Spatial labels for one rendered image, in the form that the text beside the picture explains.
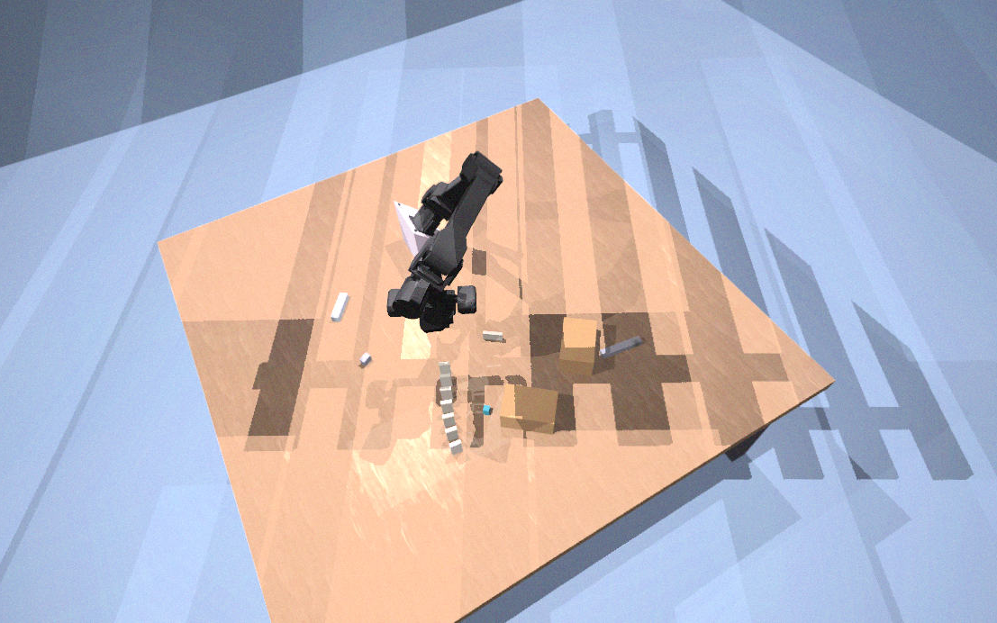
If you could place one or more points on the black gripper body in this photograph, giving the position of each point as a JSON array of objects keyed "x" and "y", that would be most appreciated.
[{"x": 466, "y": 299}]

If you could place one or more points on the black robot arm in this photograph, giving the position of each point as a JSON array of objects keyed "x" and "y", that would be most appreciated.
[{"x": 459, "y": 203}]

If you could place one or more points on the brown wooden block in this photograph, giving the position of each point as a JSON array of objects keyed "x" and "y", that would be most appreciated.
[
  {"x": 577, "y": 346},
  {"x": 528, "y": 408}
]

